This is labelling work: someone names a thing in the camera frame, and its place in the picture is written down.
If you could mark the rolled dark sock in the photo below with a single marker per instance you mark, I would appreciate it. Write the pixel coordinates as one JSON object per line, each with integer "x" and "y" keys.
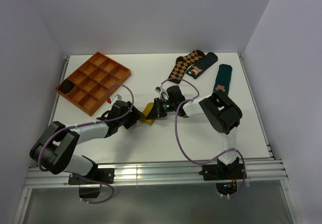
{"x": 66, "y": 86}

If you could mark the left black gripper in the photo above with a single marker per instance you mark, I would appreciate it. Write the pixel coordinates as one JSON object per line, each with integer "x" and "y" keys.
{"x": 135, "y": 115}

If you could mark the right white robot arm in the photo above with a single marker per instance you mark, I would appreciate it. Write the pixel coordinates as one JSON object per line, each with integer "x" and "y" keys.
{"x": 221, "y": 112}

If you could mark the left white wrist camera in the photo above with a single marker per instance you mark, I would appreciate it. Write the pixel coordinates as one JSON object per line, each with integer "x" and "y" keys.
{"x": 112, "y": 100}

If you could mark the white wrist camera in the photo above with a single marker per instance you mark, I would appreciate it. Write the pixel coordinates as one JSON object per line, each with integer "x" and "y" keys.
{"x": 112, "y": 100}
{"x": 162, "y": 93}

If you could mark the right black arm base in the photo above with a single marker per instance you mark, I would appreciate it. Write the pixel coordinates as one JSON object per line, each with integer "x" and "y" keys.
{"x": 230, "y": 174}

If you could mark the orange compartment tray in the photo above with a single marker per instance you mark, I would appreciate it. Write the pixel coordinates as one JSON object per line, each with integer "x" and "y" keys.
{"x": 95, "y": 78}

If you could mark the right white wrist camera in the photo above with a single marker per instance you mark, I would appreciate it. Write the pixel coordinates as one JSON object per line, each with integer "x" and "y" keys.
{"x": 162, "y": 93}

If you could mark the navy sock with pattern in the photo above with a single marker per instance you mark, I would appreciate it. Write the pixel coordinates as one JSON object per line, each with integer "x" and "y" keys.
{"x": 202, "y": 65}

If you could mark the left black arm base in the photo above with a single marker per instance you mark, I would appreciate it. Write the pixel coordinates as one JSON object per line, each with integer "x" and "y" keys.
{"x": 90, "y": 186}

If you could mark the yellow sock with character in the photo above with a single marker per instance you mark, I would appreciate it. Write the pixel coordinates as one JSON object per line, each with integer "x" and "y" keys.
{"x": 146, "y": 111}

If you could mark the aluminium frame rail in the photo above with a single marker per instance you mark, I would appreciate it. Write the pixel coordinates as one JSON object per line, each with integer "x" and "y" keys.
{"x": 157, "y": 174}

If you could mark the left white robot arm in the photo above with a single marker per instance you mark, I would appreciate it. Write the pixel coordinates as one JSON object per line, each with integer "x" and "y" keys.
{"x": 54, "y": 150}

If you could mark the dark green santa sock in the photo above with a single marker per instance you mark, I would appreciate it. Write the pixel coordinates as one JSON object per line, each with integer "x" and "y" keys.
{"x": 223, "y": 78}

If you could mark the brown argyle sock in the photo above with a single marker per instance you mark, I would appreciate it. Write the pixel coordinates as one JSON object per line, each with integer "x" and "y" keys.
{"x": 183, "y": 63}

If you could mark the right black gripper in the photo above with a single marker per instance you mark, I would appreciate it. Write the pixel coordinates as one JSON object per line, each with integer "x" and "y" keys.
{"x": 157, "y": 112}

